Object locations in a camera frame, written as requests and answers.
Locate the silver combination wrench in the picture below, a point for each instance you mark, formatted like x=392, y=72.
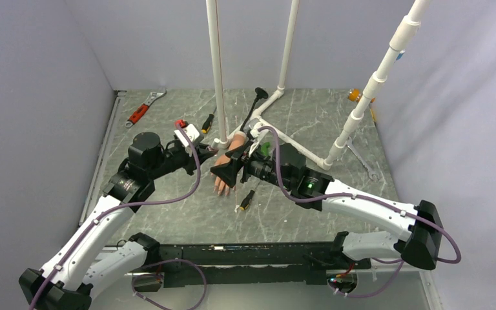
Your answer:
x=371, y=172

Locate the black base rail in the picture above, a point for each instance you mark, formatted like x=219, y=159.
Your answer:
x=179, y=265

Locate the black yellow screwdriver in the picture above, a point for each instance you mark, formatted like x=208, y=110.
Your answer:
x=207, y=124
x=246, y=201

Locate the black suction mount stalk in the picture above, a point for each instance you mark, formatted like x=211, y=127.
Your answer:
x=260, y=94

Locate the white angled PVC pole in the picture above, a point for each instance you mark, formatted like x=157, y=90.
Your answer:
x=404, y=33

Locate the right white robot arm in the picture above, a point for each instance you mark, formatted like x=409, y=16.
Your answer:
x=408, y=232

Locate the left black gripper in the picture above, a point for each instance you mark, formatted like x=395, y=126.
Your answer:
x=203, y=152

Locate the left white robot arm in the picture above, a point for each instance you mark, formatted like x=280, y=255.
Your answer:
x=74, y=277

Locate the black yellow screwdriver far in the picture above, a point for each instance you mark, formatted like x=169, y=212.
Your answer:
x=207, y=124

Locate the black yellow screwdriver near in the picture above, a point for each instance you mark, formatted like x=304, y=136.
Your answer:
x=246, y=201

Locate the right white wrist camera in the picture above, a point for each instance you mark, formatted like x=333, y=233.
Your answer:
x=256, y=130

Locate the orange yellow tool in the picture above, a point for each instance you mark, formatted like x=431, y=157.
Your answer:
x=355, y=95

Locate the red adjustable wrench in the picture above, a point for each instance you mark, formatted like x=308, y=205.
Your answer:
x=143, y=108

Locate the green hose nozzle fitting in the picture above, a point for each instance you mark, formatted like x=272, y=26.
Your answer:
x=264, y=149

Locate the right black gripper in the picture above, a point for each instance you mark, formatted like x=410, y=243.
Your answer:
x=228, y=171

